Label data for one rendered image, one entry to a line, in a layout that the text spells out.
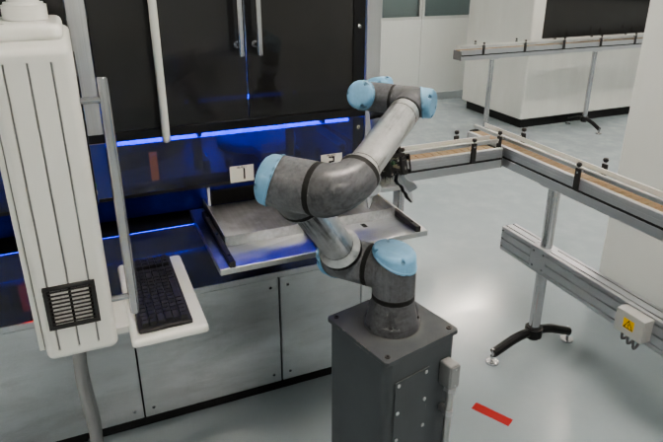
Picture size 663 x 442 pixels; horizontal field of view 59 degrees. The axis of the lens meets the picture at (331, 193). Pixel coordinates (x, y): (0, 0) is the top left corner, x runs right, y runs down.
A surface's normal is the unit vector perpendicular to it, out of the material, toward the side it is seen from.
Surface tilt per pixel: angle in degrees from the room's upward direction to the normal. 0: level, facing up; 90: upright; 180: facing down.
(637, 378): 0
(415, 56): 90
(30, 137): 90
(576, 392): 0
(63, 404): 90
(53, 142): 90
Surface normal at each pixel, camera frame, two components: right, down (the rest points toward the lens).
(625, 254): -0.92, 0.14
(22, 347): 0.39, 0.34
